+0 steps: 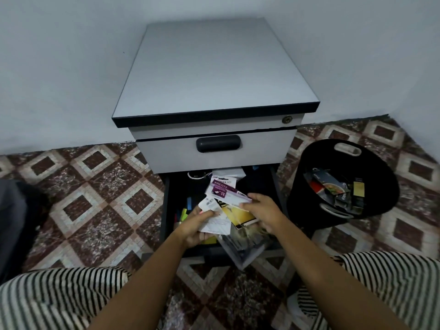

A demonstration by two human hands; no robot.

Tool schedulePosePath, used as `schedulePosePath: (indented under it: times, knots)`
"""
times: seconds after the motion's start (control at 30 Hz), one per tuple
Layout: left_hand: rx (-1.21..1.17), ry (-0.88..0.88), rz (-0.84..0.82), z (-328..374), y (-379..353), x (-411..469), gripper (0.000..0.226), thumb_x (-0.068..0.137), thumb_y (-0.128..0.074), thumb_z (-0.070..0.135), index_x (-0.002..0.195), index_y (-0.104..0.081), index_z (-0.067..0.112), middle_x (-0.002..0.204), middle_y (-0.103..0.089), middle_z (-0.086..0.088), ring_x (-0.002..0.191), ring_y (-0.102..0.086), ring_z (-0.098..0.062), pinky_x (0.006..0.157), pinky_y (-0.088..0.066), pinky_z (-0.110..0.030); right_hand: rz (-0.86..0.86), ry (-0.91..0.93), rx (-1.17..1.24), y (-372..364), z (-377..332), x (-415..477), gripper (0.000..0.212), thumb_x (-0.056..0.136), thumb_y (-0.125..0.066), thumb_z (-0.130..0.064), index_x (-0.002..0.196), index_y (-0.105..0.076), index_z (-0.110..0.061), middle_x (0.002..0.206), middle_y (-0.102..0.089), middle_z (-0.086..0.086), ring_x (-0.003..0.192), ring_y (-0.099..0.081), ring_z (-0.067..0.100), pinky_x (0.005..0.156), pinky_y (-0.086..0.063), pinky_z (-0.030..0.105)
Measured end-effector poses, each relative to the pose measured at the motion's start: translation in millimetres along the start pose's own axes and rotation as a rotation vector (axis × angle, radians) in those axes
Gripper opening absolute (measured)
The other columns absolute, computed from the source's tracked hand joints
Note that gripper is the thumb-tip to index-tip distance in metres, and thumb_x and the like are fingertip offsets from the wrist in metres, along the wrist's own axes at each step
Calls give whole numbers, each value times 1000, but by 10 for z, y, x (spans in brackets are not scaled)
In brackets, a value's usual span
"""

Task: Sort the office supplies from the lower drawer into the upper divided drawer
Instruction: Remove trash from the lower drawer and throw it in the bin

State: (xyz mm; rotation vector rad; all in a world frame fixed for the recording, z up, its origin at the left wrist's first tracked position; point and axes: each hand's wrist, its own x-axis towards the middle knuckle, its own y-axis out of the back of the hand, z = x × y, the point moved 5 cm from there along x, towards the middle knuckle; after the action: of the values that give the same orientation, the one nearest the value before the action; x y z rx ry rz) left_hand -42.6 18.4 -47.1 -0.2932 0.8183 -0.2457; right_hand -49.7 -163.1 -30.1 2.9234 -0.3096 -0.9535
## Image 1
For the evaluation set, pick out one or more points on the white paper receipt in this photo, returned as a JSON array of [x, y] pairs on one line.
[[216, 226]]

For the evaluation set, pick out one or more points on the person's right hand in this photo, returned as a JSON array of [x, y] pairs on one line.
[[270, 213]]

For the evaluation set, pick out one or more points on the blue highlighter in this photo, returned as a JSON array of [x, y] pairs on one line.
[[189, 204]]

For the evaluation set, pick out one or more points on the person's white shoe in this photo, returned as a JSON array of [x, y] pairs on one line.
[[294, 305]]

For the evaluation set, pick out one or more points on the dark open drawer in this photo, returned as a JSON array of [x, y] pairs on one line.
[[261, 182]]

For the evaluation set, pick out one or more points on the person's striped trouser leg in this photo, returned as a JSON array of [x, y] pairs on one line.
[[388, 285], [58, 298]]

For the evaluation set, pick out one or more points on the black plastic bin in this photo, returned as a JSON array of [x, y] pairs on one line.
[[374, 188]]

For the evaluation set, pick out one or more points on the food picture packet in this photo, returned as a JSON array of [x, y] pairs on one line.
[[331, 187]]

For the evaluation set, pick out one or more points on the brass cabinet lock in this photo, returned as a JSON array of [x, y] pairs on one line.
[[286, 119]]

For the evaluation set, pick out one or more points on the yellow sticky note pad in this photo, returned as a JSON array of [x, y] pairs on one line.
[[210, 240]]

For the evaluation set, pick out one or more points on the dark grey bag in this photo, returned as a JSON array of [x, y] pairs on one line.
[[17, 226]]

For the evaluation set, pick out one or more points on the clear plastic packet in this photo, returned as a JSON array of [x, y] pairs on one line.
[[245, 247]]

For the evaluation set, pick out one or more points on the yellow and black packet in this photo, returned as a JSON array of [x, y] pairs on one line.
[[235, 216]]

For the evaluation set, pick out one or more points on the purple and white packet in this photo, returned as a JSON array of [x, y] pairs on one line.
[[223, 191]]

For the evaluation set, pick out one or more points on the person's left thumb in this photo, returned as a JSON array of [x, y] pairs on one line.
[[209, 215]]

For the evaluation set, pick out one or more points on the grey drawer cabinet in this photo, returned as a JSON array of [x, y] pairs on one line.
[[213, 72]]

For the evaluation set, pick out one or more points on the yellow small box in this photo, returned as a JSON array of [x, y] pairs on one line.
[[359, 189]]

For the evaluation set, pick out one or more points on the yellow-green highlighter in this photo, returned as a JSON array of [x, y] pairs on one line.
[[184, 214]]

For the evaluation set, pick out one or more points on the person's left hand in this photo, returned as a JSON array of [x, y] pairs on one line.
[[190, 230]]

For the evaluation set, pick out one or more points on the person's right striped trouser leg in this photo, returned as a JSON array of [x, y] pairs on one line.
[[388, 285]]

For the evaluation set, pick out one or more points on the person's left forearm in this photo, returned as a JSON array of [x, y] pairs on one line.
[[144, 285]]

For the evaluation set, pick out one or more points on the person's right thumb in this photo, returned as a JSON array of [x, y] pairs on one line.
[[250, 206]]

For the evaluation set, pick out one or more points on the person's left striped trouser leg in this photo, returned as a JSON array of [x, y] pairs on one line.
[[58, 298]]

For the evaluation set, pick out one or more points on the small white tag card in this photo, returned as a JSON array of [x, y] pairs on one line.
[[208, 203]]

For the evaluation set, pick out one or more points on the person's right forearm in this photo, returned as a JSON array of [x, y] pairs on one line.
[[330, 281]]

